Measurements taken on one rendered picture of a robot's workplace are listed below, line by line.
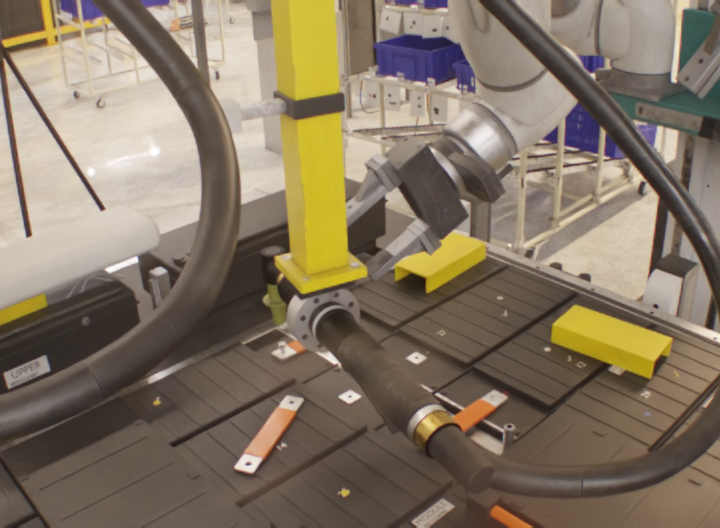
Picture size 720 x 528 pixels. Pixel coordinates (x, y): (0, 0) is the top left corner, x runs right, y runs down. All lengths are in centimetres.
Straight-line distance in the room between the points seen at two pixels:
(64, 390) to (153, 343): 6
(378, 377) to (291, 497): 19
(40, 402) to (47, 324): 61
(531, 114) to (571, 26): 92
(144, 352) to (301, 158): 37
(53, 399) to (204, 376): 62
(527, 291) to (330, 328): 48
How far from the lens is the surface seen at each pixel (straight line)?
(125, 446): 99
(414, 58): 370
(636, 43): 194
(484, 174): 94
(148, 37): 63
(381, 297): 124
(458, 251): 132
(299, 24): 78
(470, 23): 91
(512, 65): 94
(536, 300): 125
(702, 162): 215
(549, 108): 102
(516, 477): 70
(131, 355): 50
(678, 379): 111
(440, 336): 114
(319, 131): 81
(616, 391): 106
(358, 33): 569
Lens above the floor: 162
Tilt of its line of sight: 27 degrees down
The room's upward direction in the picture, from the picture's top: 3 degrees counter-clockwise
